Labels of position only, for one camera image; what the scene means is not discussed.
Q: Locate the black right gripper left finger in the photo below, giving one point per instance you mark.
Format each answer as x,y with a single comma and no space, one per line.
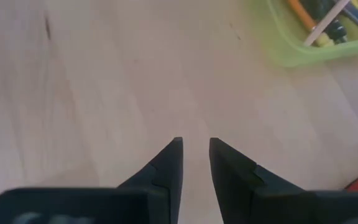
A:
73,207

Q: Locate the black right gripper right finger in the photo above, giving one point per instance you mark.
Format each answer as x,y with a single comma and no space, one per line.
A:
275,208

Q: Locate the yellow-green translucent supply box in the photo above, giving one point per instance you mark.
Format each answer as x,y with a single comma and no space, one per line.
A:
297,54

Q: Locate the yellow and black marker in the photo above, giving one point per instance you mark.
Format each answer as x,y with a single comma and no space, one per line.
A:
323,40

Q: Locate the black marker silver end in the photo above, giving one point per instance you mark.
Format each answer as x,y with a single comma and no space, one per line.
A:
337,31

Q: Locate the pale wooden pencil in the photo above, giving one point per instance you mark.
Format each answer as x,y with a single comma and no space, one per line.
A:
328,21

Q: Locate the orange pencil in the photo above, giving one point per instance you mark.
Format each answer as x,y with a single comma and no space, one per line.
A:
301,14

